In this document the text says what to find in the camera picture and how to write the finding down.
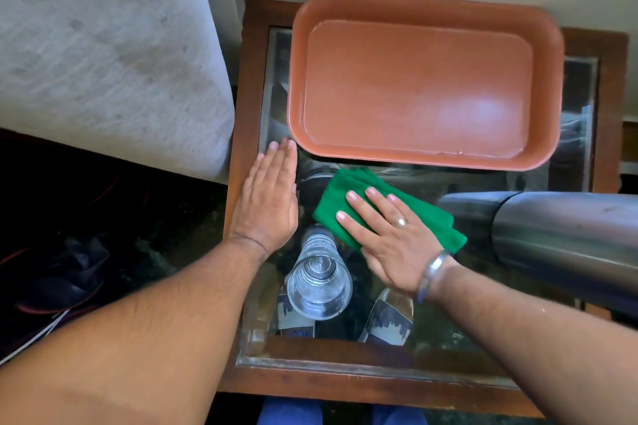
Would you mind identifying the wooden glass-top table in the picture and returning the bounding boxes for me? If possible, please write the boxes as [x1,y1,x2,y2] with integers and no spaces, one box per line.
[218,0,630,419]

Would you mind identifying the person's left forearm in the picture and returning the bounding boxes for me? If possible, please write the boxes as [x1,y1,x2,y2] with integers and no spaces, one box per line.
[0,235,270,425]

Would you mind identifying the orange plastic tray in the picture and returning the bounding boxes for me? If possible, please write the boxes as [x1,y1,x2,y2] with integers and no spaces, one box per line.
[287,0,565,172]

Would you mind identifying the steel flask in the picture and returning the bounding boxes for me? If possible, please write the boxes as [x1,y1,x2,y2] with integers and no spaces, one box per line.
[436,191,638,327]

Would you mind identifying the silver bracelet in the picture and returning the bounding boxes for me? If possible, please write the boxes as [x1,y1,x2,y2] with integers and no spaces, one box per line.
[416,250,453,305]

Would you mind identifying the clear drinking glass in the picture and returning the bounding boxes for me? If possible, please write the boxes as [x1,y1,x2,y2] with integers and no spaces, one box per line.
[285,224,354,322]

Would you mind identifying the white cable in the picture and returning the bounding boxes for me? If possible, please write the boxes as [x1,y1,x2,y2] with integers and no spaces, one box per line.
[0,309,71,367]

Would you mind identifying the green cleaning cloth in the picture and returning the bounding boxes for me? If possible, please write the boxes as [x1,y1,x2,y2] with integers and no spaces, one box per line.
[312,167,468,255]

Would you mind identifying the person's left hand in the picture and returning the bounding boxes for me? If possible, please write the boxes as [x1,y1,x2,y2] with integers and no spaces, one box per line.
[227,137,300,257]

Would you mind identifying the red cable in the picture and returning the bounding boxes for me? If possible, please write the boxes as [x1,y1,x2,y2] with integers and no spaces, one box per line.
[0,246,33,267]

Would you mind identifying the person's right hand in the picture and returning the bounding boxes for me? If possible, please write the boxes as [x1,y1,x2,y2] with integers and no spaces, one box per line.
[335,186,452,302]

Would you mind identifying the blue trousers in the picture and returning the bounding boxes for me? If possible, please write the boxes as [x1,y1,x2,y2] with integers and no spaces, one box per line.
[256,396,430,425]

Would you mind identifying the person's right forearm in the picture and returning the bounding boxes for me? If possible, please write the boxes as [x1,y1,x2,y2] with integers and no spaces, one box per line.
[428,260,638,425]

